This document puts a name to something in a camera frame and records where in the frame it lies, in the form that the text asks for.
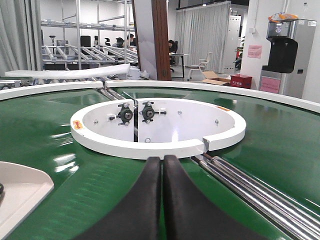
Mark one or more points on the brown wooden pillar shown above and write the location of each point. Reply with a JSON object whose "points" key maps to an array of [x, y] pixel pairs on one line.
{"points": [[151, 33]]}

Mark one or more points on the open cardboard box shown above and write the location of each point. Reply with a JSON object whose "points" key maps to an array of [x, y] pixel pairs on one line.
{"points": [[210, 77]]}

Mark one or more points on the silver water dispenser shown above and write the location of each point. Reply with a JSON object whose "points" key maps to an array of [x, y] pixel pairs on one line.
{"points": [[290, 49]]}

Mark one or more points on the white rim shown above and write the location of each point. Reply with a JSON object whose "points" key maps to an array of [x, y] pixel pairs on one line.
{"points": [[47, 88], [288, 100]]}

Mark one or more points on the white inner ring guard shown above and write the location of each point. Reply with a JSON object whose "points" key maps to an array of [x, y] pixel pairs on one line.
{"points": [[189, 128]]}

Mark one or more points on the pink plastic dustpan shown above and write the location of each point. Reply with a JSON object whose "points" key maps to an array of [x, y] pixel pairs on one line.
{"points": [[24, 188]]}

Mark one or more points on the right steel roller set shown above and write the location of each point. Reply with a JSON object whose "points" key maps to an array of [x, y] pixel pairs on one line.
{"points": [[288, 217]]}

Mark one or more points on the right black bearing mount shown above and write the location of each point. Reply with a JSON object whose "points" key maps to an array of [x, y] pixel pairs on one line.
{"points": [[148, 112]]}

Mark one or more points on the white office chair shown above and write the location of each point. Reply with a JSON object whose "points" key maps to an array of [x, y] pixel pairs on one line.
{"points": [[199, 67]]}

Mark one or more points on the grey left curtain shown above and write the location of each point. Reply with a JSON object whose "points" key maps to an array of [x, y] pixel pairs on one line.
{"points": [[20, 35]]}

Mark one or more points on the white curtain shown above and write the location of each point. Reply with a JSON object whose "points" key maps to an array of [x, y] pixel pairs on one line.
{"points": [[203, 29]]}

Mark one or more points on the steel roller set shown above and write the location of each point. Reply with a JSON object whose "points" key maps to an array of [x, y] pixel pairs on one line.
{"points": [[111, 94], [288, 217]]}

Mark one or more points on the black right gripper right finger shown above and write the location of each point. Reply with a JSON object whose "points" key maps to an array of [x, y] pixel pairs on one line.
{"points": [[190, 215]]}

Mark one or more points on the white outer rim right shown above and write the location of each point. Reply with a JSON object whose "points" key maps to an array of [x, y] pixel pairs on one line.
{"points": [[288, 100]]}

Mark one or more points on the aluminium roller rack shelving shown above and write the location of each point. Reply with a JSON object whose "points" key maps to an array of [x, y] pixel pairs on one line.
{"points": [[82, 34]]}

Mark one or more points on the green conveyor belt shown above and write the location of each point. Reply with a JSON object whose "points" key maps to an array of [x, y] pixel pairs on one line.
{"points": [[281, 149]]}

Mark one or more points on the white outer rim left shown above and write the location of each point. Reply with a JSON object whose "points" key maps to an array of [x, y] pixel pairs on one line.
{"points": [[47, 88]]}

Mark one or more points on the left black bearing mount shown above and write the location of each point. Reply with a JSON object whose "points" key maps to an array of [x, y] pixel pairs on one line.
{"points": [[125, 114]]}

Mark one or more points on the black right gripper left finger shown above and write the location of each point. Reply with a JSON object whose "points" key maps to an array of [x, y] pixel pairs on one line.
{"points": [[137, 215]]}

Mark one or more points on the white foam sheet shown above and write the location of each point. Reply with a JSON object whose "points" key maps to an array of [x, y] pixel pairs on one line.
{"points": [[71, 74]]}

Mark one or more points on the red box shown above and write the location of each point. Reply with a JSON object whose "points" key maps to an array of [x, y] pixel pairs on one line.
{"points": [[241, 81]]}

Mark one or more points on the seated person at desk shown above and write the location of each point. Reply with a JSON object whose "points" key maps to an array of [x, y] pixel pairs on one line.
{"points": [[172, 50]]}

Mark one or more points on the black bearing mount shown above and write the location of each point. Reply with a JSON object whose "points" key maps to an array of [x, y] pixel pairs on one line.
{"points": [[148, 112], [125, 114]]}

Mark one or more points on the left steel roller set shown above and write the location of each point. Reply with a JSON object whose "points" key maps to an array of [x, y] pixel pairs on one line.
{"points": [[111, 94]]}

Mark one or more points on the orange snack bag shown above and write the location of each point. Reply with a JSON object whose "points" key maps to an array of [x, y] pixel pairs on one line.
{"points": [[282, 17]]}

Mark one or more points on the seated person behind rack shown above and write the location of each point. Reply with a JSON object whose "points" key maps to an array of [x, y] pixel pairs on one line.
{"points": [[129, 42]]}

